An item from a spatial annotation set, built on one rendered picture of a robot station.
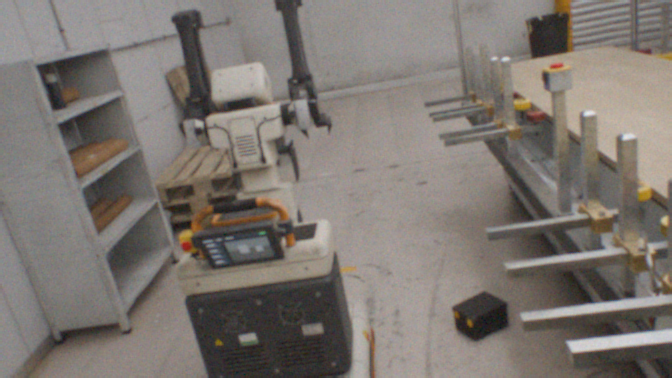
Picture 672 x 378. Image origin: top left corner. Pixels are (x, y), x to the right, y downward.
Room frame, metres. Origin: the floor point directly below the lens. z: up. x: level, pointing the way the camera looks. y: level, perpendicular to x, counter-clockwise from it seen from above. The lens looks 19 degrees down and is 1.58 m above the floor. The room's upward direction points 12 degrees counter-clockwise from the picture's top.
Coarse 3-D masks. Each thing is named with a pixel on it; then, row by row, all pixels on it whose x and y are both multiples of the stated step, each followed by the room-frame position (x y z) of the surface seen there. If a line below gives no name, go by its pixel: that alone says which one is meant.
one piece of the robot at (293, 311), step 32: (192, 224) 1.78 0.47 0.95; (320, 224) 1.89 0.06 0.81; (192, 256) 1.80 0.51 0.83; (288, 256) 1.72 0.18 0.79; (320, 256) 1.71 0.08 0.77; (192, 288) 1.77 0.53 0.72; (224, 288) 1.76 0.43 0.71; (256, 288) 1.75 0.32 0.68; (288, 288) 1.73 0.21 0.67; (320, 288) 1.71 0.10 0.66; (192, 320) 1.78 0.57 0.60; (224, 320) 1.77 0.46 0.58; (256, 320) 1.75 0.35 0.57; (288, 320) 1.74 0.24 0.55; (320, 320) 1.72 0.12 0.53; (224, 352) 1.77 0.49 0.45; (256, 352) 1.75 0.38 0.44; (288, 352) 1.73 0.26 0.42; (320, 352) 1.72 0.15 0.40; (352, 352) 1.78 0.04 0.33
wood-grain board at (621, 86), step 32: (512, 64) 3.78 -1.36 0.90; (544, 64) 3.55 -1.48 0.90; (576, 64) 3.34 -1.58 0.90; (608, 64) 3.16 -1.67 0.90; (640, 64) 2.99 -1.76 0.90; (544, 96) 2.73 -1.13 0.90; (576, 96) 2.61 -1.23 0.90; (608, 96) 2.49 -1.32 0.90; (640, 96) 2.38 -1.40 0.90; (576, 128) 2.12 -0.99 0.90; (608, 128) 2.04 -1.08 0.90; (640, 128) 1.97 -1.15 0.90; (608, 160) 1.75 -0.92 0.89; (640, 160) 1.66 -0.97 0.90
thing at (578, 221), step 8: (640, 208) 1.47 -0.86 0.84; (568, 216) 1.51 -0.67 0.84; (576, 216) 1.50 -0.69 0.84; (584, 216) 1.49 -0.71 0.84; (616, 216) 1.46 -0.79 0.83; (640, 216) 1.45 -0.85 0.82; (512, 224) 1.53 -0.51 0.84; (520, 224) 1.52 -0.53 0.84; (528, 224) 1.51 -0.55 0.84; (536, 224) 1.50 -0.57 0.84; (544, 224) 1.49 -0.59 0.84; (552, 224) 1.49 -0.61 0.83; (560, 224) 1.48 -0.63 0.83; (568, 224) 1.48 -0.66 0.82; (576, 224) 1.48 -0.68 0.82; (584, 224) 1.47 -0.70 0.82; (488, 232) 1.51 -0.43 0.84; (496, 232) 1.51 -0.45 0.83; (504, 232) 1.50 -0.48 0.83; (512, 232) 1.50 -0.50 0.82; (520, 232) 1.50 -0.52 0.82; (528, 232) 1.50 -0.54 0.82; (536, 232) 1.49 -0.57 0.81; (544, 232) 1.49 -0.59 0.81; (488, 240) 1.51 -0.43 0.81
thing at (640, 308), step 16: (592, 304) 1.03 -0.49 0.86; (608, 304) 1.02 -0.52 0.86; (624, 304) 1.00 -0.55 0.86; (640, 304) 0.99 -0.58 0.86; (656, 304) 0.98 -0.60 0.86; (528, 320) 1.02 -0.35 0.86; (544, 320) 1.01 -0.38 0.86; (560, 320) 1.01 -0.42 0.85; (576, 320) 1.00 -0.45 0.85; (592, 320) 1.00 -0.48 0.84; (608, 320) 1.00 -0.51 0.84; (624, 320) 0.99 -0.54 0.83
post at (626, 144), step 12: (624, 132) 1.28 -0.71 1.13; (624, 144) 1.26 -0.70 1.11; (636, 144) 1.26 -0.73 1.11; (624, 156) 1.26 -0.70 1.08; (636, 156) 1.26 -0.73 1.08; (624, 168) 1.26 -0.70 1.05; (636, 168) 1.26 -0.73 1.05; (624, 180) 1.26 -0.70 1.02; (636, 180) 1.26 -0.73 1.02; (624, 192) 1.26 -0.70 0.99; (636, 192) 1.26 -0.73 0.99; (624, 204) 1.26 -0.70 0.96; (636, 204) 1.26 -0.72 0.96; (624, 216) 1.26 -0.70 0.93; (636, 216) 1.26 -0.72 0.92; (624, 228) 1.26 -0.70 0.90; (636, 228) 1.26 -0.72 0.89; (624, 240) 1.26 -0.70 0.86; (624, 264) 1.26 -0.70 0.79; (624, 276) 1.27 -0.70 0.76; (624, 288) 1.27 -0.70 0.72
